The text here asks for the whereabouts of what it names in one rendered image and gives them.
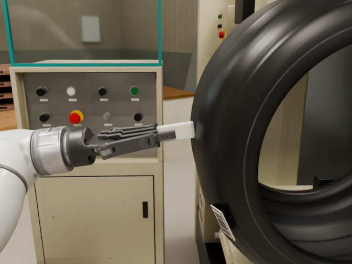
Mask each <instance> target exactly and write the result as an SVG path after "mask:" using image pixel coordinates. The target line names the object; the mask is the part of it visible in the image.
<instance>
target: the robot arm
mask: <svg viewBox="0 0 352 264"><path fill-rule="evenodd" d="M189 138H195V131H194V124H193V122H192V121H190V122H183V123H176V124H169V125H162V126H158V124H157V123H154V125H144V126H133V127H122V128H120V127H112V128H111V130H110V131H109V130H104V131H101V132H100V134H96V135H94V134H93V133H92V131H91V129H90V128H89V127H87V126H83V127H76V128H70V129H68V128H67V127H66V126H60V127H52V128H45V129H44V128H42V129H39V130H27V129H12V130H5V131H0V253H1V252H2V250H3V249H4V248H5V246H6V245H7V243H8V241H9V240H10V238H11V236H12V234H13V232H14V230H15V228H16V226H17V223H18V221H19V218H20V215H21V212H22V210H23V205H24V199H25V196H26V194H27V192H28V190H29V189H30V187H31V186H32V185H33V184H34V183H35V182H36V181H37V178H38V177H42V176H45V175H46V176H48V175H52V174H58V173H65V172H71V171H72V170H73V169H74V168H75V167H81V166H88V165H92V164H93V163H94V162H95V159H96V156H99V155H102V159H103V160H107V159H109V158H112V157H115V156H119V155H124V154H127V153H131V152H136V151H141V150H145V149H149V148H154V147H155V146H156V144H157V148H159V147H160V143H162V142H169V141H176V140H182V139H189Z"/></svg>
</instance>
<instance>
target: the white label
mask: <svg viewBox="0 0 352 264"><path fill-rule="evenodd" d="M210 206H211V208H212V210H213V212H214V215H215V217H216V219H217V221H218V223H219V225H220V227H221V229H222V231H223V232H224V233H225V234H226V235H227V236H228V237H230V238H231V239H232V240H233V241H235V239H234V236H233V234H232V232H231V230H230V228H229V225H228V223H227V221H226V219H225V217H224V215H223V213H222V212H221V211H220V210H218V209H217V208H215V207H214V206H212V205H210Z"/></svg>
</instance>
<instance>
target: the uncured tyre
mask: <svg viewBox="0 0 352 264"><path fill-rule="evenodd" d="M348 45H352V0H276V1H274V2H272V3H270V4H268V5H266V6H265V7H263V8H261V9H259V10H258V11H256V12H255V13H253V14H252V15H250V16H249V17H248V18H246V19H245V20H244V21H243V22H242V23H240V24H239V25H238V26H237V27H236V28H235V29H234V30H233V31H232V32H231V33H230V34H229V35H228V36H227V37H226V38H225V39H224V41H223V42H222V43H221V44H220V45H219V47H218V48H217V49H216V51H215V52H214V54H213V55H212V57H211V58H210V60H209V62H208V64H207V65H206V67H205V69H204V71H203V73H202V76H201V78H200V80H199V83H198V85H197V88H196V91H195V95H194V99H193V104H192V110H191V119H190V121H192V122H193V124H194V131H195V138H191V146H192V152H193V157H194V161H195V165H196V169H197V173H198V176H199V181H200V185H201V189H202V193H203V196H204V199H205V201H206V204H207V207H208V209H209V211H210V213H211V215H212V217H213V219H214V220H215V222H216V223H217V225H218V226H219V228H220V229H221V227H220V225H219V223H218V221H217V219H216V217H215V215H214V212H213V210H212V208H211V206H210V205H212V206H214V207H215V208H217V209H218V210H220V211H221V212H222V213H223V215H224V217H225V219H226V221H227V223H228V225H229V228H230V230H231V232H232V234H233V236H234V239H235V241H233V240H232V239H231V238H230V237H228V236H227V235H226V234H225V233H224V235H225V236H226V237H227V238H228V239H229V240H230V241H231V242H232V244H233V245H234V246H235V247H236V248H237V249H238V250H239V251H240V252H241V253H242V254H243V255H244V256H245V257H246V258H248V259H249V260H250V261H251V262H253V263H254V264H352V169H351V170H350V171H349V172H347V173H346V174H345V175H343V176H342V177H340V178H338V179H337V180H335V181H333V182H331V183H329V184H326V185H324V186H321V187H317V188H314V189H309V190H302V191H287V190H280V189H275V188H272V187H269V186H267V185H264V184H262V183H260V182H258V166H259V157H260V151H261V146H262V142H263V139H264V137H265V134H266V131H267V128H268V126H269V124H270V122H271V119H272V117H273V116H274V114H275V112H276V110H277V108H278V107H279V105H280V104H281V102H282V101H283V99H284V98H285V96H286V95H287V94H288V93H289V91H290V90H291V89H292V88H293V87H294V86H295V84H296V83H297V82H298V81H299V80H300V79H301V78H302V77H303V76H304V75H305V74H306V73H308V72H309V71H310V70H311V69H312V68H313V67H315V66H316V65H317V64H318V63H320V62H321V61H323V60H324V59H325V58H327V57H329V56H330V55H332V54H333V53H335V52H337V51H338V50H340V49H342V48H344V47H346V46H348ZM221 231H222V229H221Z"/></svg>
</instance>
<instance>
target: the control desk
mask: <svg viewBox="0 0 352 264"><path fill-rule="evenodd" d="M9 72H10V80H11V84H12V92H13V99H14V107H15V114H16V121H17V128H18V129H27V130H39V129H42V128H44V129H45V128H52V127H60V126H66V127H67V128H68V129H70V128H76V127H83V126H87V127H89V128H90V129H91V131H92V133H93V134H94V135H96V134H100V132H101V131H104V130H109V131H110V130H111V128H112V127H120V128H122V127H133V126H144V125H154V123H157V124H158V126H162V125H163V61H162V66H124V67H9ZM27 197H28V204H29V212H30V219H31V226H32V234H33V238H34V246H35V253H36V261H37V264H165V247H164V153H163V142H162V143H160V147H159V148H157V144H156V146H155V147H154V148H149V149H145V150H141V151H136V152H131V153H127V154H124V155H119V156H115V157H112V158H109V159H107V160H103V159H102V155H99V156H96V159H95V162H94V163H93V164H92V165H88V166H81V167H75V168H74V169H73V170H72V171H71V172H65V173H58V174H52V175H48V176H46V175H45V176H42V177H38V178H37V181H36V182H35V183H34V184H33V185H32V186H31V187H30V189H29V190H28V192H27Z"/></svg>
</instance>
